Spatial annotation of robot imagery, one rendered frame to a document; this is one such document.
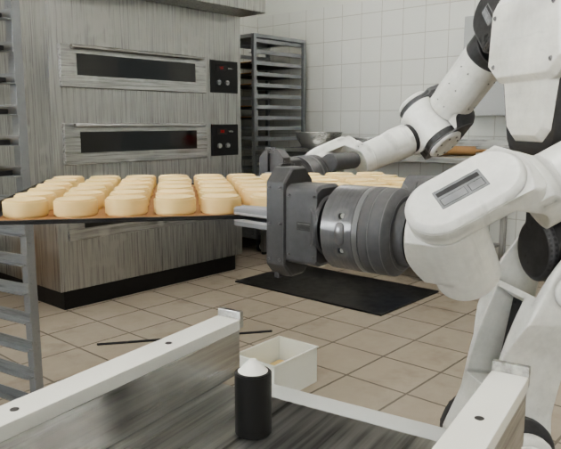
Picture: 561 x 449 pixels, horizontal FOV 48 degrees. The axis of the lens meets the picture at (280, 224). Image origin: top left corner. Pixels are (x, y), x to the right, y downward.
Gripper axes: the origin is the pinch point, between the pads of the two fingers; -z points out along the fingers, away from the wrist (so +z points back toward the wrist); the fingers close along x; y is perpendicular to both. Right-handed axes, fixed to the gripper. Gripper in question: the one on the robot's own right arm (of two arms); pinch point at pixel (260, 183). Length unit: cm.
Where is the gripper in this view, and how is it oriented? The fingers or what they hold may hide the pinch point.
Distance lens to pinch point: 114.2
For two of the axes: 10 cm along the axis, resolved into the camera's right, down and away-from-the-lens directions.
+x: 0.0, -9.9, -1.6
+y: 8.1, 1.0, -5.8
